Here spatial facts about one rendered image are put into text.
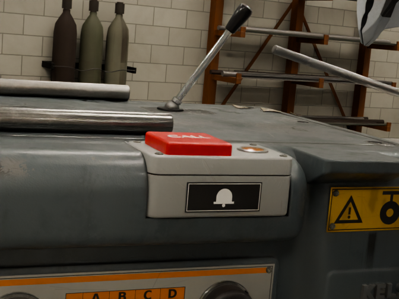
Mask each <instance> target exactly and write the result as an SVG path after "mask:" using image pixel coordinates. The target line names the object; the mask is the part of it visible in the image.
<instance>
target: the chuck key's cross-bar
mask: <svg viewBox="0 0 399 299"><path fill-rule="evenodd" d="M272 53H273V54H275V55H278V56H281V57H283V58H286V59H290V60H292V61H295V62H298V63H301V64H303V65H306V66H310V67H312V68H315V69H318V70H320V71H324V72H326V73H329V74H332V75H335V76H337V77H340V78H344V79H346V80H349V81H352V82H355V83H357V84H360V85H364V86H366V87H369V88H372V89H374V90H378V91H380V92H383V93H386V94H389V95H391V96H396V97H399V88H395V87H392V86H390V85H387V84H384V83H381V82H379V81H375V80H373V79H370V78H367V77H364V76H362V75H359V74H355V73H354V72H350V71H347V70H345V69H342V68H339V67H337V66H334V65H330V64H328V63H325V62H322V61H319V60H317V59H314V58H311V57H308V56H305V55H303V54H300V53H297V52H294V51H292V50H289V49H286V48H283V47H280V46H277V45H275V46H273V48H272Z"/></svg>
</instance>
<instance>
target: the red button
mask: <svg viewBox="0 0 399 299"><path fill-rule="evenodd" d="M145 144H147V145H149V146H151V147H153V148H154V149H156V150H158V151H160V152H162V153H164V154H166V155H209V156H232V144H231V143H229V142H226V141H223V140H221V139H218V138H216V137H213V136H211V135H208V134H206V133H187V132H147V133H146V134H145Z"/></svg>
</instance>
